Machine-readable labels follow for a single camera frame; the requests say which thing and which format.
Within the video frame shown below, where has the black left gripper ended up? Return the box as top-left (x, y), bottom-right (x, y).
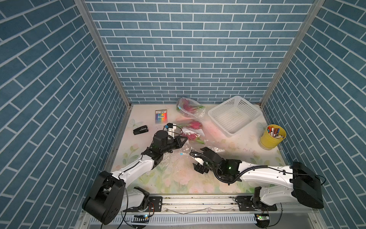
top-left (159, 136), bottom-right (188, 155)

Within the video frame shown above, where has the clear zip-top bag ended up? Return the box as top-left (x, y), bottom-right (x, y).
top-left (166, 119), bottom-right (225, 155)

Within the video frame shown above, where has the pink dragon fruit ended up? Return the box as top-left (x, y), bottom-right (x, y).
top-left (184, 133), bottom-right (205, 144)
top-left (186, 120), bottom-right (203, 129)

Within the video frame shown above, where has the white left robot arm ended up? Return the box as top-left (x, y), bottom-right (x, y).
top-left (82, 130), bottom-right (188, 225)

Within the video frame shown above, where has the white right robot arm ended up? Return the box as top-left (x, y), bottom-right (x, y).
top-left (189, 148), bottom-right (324, 209)

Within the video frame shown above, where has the back zip bag with dragonfruit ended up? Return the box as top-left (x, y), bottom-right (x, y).
top-left (176, 97), bottom-right (205, 118)

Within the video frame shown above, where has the black stapler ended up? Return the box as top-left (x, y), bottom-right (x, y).
top-left (133, 125), bottom-right (149, 135)

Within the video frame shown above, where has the white plastic basket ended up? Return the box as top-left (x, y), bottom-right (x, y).
top-left (208, 95), bottom-right (262, 137)

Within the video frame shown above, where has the yellow pen cup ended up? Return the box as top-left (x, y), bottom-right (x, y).
top-left (259, 124), bottom-right (287, 150)

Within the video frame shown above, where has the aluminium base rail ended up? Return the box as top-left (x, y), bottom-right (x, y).
top-left (77, 193), bottom-right (324, 229)

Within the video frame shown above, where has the left corner aluminium post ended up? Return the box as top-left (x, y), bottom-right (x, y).
top-left (73, 0), bottom-right (132, 108)

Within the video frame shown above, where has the corner aluminium post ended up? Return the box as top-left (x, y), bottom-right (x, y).
top-left (73, 0), bottom-right (132, 108)
top-left (259, 0), bottom-right (325, 110)

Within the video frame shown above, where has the right corner aluminium post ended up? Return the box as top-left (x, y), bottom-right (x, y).
top-left (259, 0), bottom-right (325, 110)

